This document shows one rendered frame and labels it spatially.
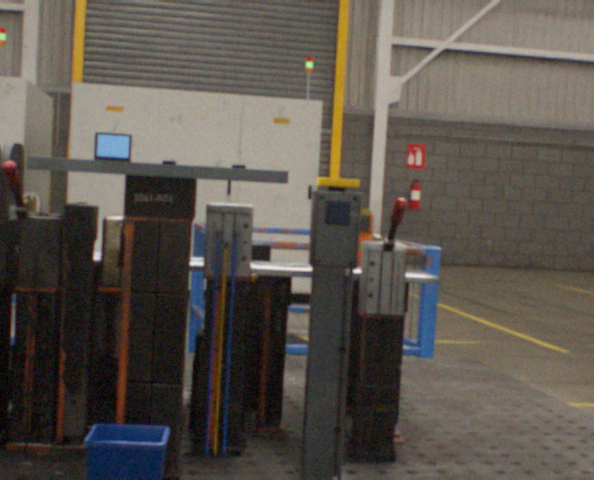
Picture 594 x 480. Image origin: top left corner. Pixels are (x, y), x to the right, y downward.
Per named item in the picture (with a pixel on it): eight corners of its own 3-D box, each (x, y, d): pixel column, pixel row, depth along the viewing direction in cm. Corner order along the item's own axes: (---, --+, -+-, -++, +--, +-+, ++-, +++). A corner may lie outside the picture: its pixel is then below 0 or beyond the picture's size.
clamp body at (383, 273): (395, 447, 175) (407, 242, 173) (405, 465, 164) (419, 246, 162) (340, 445, 174) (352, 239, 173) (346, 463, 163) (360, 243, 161)
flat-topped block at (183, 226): (182, 469, 155) (197, 178, 152) (179, 484, 147) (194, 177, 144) (117, 466, 154) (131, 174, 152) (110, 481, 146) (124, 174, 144)
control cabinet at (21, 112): (-2, 269, 1160) (6, 56, 1147) (45, 271, 1168) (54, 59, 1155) (-43, 292, 923) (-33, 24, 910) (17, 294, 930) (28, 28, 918)
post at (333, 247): (342, 476, 156) (359, 193, 153) (347, 490, 148) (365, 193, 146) (293, 474, 155) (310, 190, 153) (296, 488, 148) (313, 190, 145)
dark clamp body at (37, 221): (73, 438, 170) (84, 213, 168) (59, 460, 157) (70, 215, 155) (10, 435, 169) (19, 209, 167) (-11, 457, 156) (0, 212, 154)
